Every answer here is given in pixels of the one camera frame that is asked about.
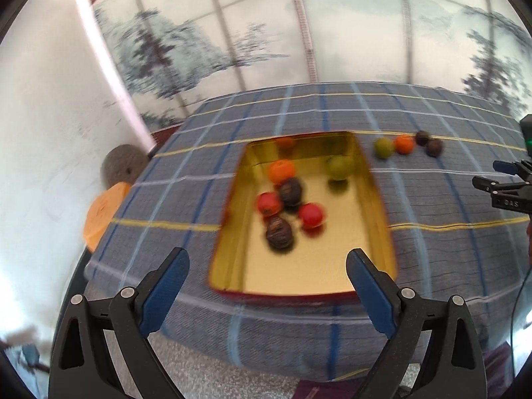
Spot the orange tangerine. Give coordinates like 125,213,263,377
393,134,416,155
267,160,297,186

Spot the orange round cushion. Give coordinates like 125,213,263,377
83,182,132,253

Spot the orange tangerine in box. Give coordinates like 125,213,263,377
267,160,297,186

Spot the dark wrinkled fruit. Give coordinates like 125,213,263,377
265,216,294,251
415,131,431,147
425,138,445,158

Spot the painted folding screen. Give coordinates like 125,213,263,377
90,0,531,131

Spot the red round fruit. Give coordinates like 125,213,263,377
298,203,326,230

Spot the red gold tin box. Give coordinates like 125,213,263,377
207,132,398,305

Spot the black camera with screen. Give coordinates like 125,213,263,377
519,113,532,157

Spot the green fruit with stem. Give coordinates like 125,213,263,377
326,155,354,181

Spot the red fruit in box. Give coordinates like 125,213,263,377
256,192,283,217

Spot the grey plaid tablecloth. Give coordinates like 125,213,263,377
86,82,531,380

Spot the green round fruit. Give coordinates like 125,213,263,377
373,137,395,160

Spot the dark fruit in box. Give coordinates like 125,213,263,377
277,178,303,210

